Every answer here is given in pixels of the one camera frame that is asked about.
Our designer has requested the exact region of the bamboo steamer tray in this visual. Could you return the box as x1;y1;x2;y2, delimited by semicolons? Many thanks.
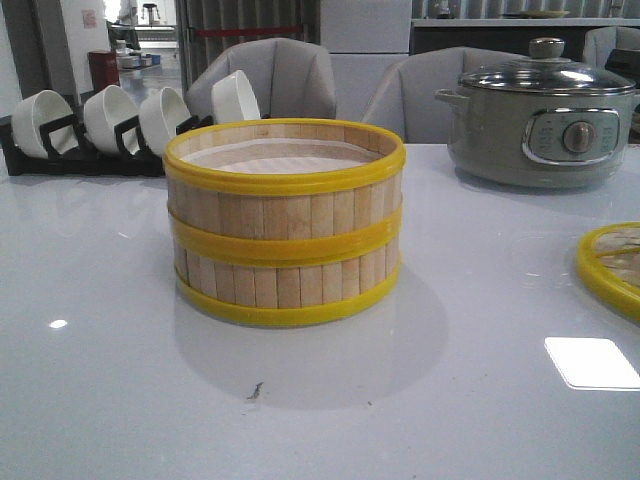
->
164;118;406;266
174;237;401;328

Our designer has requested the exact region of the woven bamboo steamer lid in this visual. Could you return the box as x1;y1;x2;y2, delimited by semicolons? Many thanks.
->
575;222;639;323

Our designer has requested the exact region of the left grey armchair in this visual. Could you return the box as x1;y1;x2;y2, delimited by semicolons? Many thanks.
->
185;38;337;119

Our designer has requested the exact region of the grey armchair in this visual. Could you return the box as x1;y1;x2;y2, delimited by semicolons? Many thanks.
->
362;47;520;144
185;38;337;119
582;26;639;76

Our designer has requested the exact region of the white bowl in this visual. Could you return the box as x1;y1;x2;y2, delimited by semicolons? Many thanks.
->
83;85;138;155
11;90;73;159
211;70;261;124
139;87;191;157

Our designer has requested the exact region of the white refrigerator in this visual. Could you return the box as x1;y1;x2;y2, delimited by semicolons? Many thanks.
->
319;0;412;120

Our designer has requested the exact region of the red barrier belt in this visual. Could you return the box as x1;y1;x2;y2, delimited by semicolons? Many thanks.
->
192;25;304;38

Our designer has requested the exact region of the grey electric cooking pot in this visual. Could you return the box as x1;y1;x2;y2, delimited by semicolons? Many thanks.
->
435;87;639;189

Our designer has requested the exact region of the black dish rack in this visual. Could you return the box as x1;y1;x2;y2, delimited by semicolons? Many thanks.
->
0;114;214;178

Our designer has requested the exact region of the red trash bin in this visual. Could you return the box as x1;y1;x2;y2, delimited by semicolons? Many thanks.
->
87;50;120;93

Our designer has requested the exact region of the dark counter cabinet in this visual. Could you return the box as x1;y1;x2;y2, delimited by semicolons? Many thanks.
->
409;18;640;57

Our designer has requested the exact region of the glass pot lid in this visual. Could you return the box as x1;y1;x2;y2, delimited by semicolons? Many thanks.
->
459;37;635;96

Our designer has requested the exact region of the wooden plate on counter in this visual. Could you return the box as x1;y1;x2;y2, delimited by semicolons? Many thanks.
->
501;10;570;20

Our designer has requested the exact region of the far right grey armchair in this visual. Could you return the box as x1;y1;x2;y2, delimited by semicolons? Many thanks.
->
582;26;639;76

